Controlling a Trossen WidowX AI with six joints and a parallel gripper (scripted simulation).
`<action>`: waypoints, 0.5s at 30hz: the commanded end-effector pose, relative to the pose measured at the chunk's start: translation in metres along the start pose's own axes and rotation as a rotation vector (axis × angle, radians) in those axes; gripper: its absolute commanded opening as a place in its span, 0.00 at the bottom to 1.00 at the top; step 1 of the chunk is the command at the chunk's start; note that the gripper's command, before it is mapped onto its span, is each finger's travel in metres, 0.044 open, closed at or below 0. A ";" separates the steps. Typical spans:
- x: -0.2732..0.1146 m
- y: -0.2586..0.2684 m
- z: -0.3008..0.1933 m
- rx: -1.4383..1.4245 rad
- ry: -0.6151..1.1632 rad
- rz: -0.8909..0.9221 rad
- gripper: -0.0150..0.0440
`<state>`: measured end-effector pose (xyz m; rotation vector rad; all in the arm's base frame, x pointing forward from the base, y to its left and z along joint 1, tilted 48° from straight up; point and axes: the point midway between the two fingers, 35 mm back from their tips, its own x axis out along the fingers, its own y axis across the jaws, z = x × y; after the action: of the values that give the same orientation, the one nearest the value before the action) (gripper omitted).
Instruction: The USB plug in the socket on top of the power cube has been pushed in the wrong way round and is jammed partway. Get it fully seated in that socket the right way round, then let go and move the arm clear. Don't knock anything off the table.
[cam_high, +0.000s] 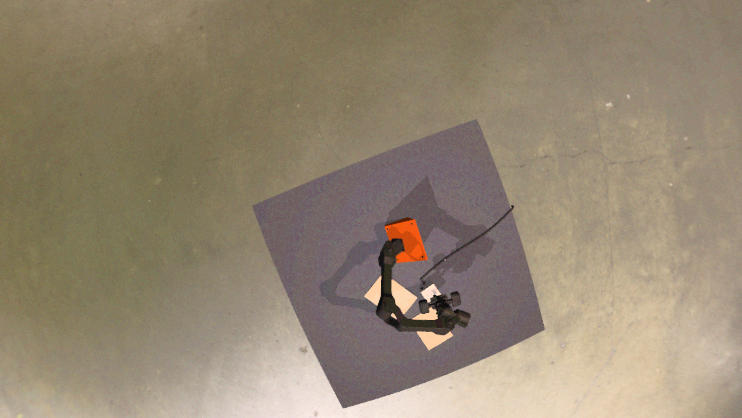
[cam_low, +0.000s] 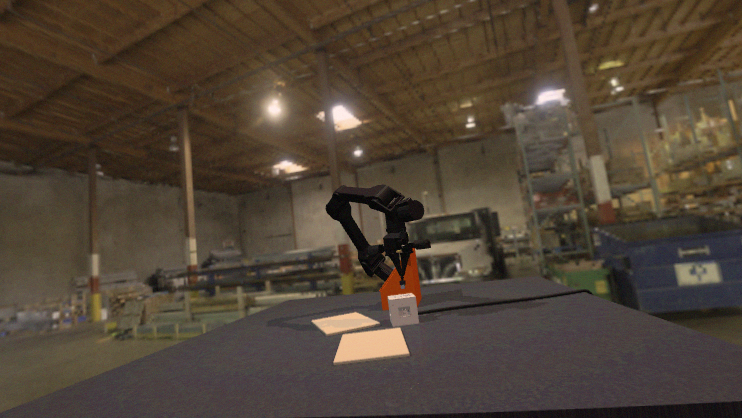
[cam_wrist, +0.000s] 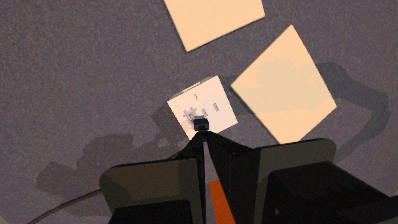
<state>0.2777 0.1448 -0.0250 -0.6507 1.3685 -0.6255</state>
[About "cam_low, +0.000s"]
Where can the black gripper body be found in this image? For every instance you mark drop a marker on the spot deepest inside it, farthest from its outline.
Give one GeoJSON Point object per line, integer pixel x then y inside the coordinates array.
{"type": "Point", "coordinates": [395, 228]}

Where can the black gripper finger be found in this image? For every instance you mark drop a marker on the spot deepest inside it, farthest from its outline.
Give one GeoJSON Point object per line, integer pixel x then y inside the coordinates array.
{"type": "Point", "coordinates": [396, 260]}
{"type": "Point", "coordinates": [404, 260]}

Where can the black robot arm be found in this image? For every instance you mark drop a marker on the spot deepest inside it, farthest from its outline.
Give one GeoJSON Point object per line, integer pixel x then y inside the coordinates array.
{"type": "Point", "coordinates": [377, 198]}

